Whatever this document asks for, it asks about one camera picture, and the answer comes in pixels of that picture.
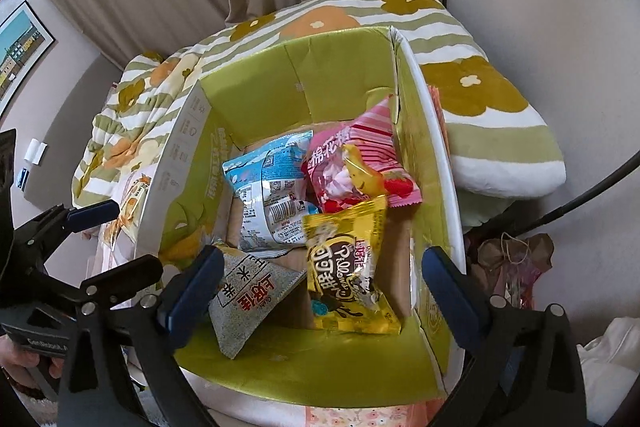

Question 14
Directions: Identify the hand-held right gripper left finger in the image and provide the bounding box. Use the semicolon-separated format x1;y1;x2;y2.
57;244;226;427

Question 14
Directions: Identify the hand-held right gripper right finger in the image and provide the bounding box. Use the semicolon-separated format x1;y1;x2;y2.
422;246;601;427

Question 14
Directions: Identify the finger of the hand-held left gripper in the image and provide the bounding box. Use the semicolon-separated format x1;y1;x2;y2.
12;200;121;268
46;254;164;312

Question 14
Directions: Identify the grey triangular snack packet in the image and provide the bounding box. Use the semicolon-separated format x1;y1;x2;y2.
209;243;308;360

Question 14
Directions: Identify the yellow snack packet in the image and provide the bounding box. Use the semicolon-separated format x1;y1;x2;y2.
301;194;403;335

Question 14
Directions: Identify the green cardboard box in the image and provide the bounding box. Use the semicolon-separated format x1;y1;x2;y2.
132;24;468;408

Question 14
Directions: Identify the person's left hand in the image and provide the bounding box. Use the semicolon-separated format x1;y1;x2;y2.
0;339;67;384

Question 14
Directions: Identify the pale green cloth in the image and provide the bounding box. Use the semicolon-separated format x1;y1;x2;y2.
460;192;511;228

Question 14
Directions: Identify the blue and white snack packet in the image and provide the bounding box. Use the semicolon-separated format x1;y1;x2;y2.
221;130;321;258

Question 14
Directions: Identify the pink striped marshmallow packet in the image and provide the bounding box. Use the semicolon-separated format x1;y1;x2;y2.
301;96;423;214

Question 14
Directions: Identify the white plastic bag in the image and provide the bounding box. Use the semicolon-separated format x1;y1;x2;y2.
575;317;640;408

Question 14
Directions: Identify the green striped floral blanket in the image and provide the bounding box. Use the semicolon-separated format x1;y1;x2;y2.
72;0;566;228

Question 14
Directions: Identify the white wall switch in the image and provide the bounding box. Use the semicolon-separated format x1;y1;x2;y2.
24;138;48;165

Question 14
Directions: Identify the black cable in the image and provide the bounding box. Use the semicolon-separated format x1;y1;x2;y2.
515;147;640;238

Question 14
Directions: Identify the framed wall picture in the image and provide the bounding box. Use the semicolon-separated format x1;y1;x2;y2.
0;1;56;118

